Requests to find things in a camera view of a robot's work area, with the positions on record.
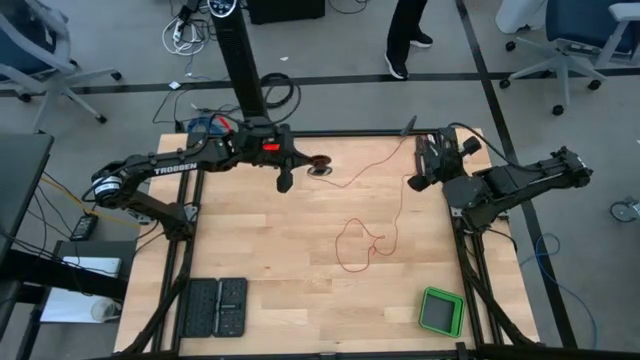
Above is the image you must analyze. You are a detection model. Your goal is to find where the black power adapter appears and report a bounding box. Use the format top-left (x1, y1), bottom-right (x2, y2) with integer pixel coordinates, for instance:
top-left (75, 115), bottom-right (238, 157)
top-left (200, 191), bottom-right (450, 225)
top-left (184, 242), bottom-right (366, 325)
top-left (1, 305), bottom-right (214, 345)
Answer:
top-left (69, 213), bottom-right (100, 242)

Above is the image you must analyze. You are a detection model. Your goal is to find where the blue floor cable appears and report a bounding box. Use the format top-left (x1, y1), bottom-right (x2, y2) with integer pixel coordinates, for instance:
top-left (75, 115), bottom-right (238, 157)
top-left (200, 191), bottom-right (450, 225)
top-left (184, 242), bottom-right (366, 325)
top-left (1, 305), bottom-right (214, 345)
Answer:
top-left (187, 115), bottom-right (234, 135)
top-left (519, 232), bottom-right (599, 349)

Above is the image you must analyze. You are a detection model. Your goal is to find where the white power strip with cables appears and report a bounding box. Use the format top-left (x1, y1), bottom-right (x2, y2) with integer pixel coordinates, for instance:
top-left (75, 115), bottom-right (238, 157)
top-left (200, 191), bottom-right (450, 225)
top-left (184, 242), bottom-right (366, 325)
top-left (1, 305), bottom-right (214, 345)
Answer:
top-left (160, 14), bottom-right (209, 57)

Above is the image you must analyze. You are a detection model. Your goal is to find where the green square tray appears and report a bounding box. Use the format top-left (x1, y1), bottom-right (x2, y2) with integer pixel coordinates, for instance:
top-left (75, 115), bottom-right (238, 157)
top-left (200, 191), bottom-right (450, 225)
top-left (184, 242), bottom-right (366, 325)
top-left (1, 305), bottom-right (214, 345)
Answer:
top-left (417, 286), bottom-right (467, 339)

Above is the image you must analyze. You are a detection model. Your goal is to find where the thin red cord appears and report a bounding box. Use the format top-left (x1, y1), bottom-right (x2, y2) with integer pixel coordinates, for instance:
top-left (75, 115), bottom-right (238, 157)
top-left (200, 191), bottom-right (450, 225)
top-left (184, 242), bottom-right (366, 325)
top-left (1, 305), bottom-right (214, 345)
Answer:
top-left (306, 135), bottom-right (417, 274)

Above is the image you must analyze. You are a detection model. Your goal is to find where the black coiled floor cable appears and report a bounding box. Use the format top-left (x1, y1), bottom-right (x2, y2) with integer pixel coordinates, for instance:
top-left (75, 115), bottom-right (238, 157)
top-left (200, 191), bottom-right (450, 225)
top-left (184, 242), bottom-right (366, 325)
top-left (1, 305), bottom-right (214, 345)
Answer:
top-left (259, 72), bottom-right (303, 124)

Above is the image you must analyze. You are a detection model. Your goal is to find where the black tower fan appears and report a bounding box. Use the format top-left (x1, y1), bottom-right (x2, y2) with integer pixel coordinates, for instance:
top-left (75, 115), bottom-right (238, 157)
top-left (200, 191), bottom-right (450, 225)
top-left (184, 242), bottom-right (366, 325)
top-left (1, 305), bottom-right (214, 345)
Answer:
top-left (207, 0), bottom-right (271, 121)

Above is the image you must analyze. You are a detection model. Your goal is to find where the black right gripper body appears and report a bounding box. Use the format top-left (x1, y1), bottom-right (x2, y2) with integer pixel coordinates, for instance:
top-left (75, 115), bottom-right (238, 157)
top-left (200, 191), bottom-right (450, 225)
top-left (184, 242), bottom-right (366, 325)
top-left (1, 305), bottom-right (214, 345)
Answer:
top-left (407, 135), bottom-right (484, 194)

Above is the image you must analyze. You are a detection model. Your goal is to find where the black box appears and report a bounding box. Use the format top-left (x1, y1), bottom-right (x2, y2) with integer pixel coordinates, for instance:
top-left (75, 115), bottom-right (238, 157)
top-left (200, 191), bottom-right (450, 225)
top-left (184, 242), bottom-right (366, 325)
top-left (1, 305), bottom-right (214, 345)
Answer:
top-left (247, 0), bottom-right (327, 26)

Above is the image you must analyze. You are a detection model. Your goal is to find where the white bin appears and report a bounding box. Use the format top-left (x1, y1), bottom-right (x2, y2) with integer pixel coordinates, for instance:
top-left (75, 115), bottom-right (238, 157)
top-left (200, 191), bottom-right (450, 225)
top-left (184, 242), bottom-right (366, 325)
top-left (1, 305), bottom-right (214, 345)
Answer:
top-left (494, 0), bottom-right (549, 35)

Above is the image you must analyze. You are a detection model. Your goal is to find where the yellow floor cable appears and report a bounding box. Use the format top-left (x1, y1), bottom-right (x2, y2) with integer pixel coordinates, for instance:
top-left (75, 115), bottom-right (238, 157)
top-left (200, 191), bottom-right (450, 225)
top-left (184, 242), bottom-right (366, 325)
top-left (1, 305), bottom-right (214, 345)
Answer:
top-left (39, 175), bottom-right (144, 229)

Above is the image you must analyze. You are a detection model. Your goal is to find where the person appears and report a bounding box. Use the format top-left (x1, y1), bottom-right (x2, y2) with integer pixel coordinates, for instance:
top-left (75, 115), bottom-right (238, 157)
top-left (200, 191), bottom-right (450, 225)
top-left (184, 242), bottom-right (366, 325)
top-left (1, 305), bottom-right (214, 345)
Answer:
top-left (383, 0), bottom-right (435, 81)

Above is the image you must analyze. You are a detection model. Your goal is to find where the clear plastic cup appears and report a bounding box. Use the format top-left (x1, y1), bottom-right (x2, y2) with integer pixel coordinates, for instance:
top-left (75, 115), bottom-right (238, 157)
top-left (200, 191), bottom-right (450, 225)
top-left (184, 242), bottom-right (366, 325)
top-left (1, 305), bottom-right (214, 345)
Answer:
top-left (89, 298), bottom-right (123, 322)

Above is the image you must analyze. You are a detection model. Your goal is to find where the white blue office chair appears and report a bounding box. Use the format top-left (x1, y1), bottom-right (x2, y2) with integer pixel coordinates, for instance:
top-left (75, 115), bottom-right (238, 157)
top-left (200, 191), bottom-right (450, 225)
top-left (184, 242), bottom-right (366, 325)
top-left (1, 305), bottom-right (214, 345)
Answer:
top-left (499, 0), bottom-right (640, 117)
top-left (0, 0), bottom-right (124, 134)

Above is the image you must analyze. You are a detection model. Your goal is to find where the black desk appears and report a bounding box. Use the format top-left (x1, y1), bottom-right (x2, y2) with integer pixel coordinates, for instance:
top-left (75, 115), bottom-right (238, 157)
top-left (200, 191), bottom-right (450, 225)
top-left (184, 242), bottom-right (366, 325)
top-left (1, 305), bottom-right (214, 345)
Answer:
top-left (0, 133), bottom-right (129, 360)

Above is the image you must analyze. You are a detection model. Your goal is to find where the white flat device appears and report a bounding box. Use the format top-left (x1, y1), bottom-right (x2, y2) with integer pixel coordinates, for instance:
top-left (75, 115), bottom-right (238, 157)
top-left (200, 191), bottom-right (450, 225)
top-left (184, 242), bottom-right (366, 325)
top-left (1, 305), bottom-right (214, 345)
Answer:
top-left (62, 256), bottom-right (122, 279)

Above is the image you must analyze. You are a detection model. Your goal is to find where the black open tool case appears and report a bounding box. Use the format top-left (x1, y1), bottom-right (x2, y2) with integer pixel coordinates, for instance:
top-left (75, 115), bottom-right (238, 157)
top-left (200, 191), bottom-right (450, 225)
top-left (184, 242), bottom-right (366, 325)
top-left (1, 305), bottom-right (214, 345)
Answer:
top-left (180, 277), bottom-right (250, 339)

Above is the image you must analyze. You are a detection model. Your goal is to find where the black aluminium rig frame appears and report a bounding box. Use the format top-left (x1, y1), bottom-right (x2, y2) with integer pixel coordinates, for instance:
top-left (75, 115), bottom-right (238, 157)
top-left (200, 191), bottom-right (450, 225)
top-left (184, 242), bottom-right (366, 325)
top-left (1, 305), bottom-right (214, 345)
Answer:
top-left (89, 114), bottom-right (640, 360)

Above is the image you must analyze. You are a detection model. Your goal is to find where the small cord spool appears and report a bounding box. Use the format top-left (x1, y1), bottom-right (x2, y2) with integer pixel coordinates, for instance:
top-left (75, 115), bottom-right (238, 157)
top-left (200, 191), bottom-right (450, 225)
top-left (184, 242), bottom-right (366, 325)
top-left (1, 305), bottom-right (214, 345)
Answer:
top-left (306, 153), bottom-right (334, 177)

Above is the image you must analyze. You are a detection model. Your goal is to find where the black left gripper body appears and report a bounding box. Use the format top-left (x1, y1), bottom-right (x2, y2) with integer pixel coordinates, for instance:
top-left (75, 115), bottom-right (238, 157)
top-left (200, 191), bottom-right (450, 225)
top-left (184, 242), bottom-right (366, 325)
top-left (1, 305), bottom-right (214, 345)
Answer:
top-left (272, 148), bottom-right (308, 195)

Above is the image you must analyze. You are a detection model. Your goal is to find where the grey caster wheel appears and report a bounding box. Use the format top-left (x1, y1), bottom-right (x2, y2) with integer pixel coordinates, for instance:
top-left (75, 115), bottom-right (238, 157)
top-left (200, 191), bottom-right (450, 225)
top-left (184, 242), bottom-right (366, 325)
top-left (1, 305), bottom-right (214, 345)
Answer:
top-left (609, 197), bottom-right (640, 224)

